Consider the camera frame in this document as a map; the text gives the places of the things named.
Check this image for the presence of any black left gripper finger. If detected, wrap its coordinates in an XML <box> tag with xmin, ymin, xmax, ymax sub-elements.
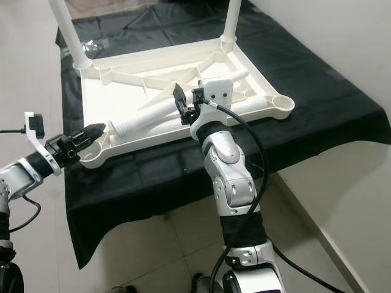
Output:
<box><xmin>64</xmin><ymin>140</ymin><xmax>95</xmax><ymax>156</ymax></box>
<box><xmin>76</xmin><ymin>123</ymin><xmax>106</xmax><ymax>142</ymax></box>

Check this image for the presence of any white plastic children table top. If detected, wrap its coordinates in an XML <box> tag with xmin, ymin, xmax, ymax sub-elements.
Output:
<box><xmin>76</xmin><ymin>34</ymin><xmax>297</xmax><ymax>170</ymax></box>

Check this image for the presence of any clear plastic wrap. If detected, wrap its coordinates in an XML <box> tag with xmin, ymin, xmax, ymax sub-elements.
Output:
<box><xmin>81</xmin><ymin>40</ymin><xmax>108</xmax><ymax>52</ymax></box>

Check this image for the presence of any beige patterned cloth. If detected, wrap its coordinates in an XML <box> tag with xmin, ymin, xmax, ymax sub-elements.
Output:
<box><xmin>64</xmin><ymin>0</ymin><xmax>159</xmax><ymax>19</ymax></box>

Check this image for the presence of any grey robot left foot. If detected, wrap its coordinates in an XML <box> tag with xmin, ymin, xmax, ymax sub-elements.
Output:
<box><xmin>107</xmin><ymin>284</ymin><xmax>140</xmax><ymax>293</ymax></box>

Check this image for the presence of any grey robot foot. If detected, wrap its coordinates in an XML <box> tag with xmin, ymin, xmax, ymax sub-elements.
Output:
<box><xmin>189</xmin><ymin>273</ymin><xmax>216</xmax><ymax>293</ymax></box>
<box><xmin>107</xmin><ymin>284</ymin><xmax>140</xmax><ymax>293</ymax></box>

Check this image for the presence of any grey robot right foot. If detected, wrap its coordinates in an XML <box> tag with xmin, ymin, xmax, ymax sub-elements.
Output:
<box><xmin>189</xmin><ymin>273</ymin><xmax>216</xmax><ymax>293</ymax></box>

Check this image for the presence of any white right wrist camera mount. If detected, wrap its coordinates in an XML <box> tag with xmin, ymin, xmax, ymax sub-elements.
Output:
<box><xmin>189</xmin><ymin>78</ymin><xmax>234</xmax><ymax>138</ymax></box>

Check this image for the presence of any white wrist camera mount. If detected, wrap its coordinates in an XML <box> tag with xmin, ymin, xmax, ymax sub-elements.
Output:
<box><xmin>24</xmin><ymin>112</ymin><xmax>65</xmax><ymax>178</ymax></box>
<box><xmin>189</xmin><ymin>78</ymin><xmax>234</xmax><ymax>138</ymax></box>

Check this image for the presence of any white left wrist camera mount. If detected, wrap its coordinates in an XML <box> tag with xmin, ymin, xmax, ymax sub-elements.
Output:
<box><xmin>24</xmin><ymin>112</ymin><xmax>65</xmax><ymax>178</ymax></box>

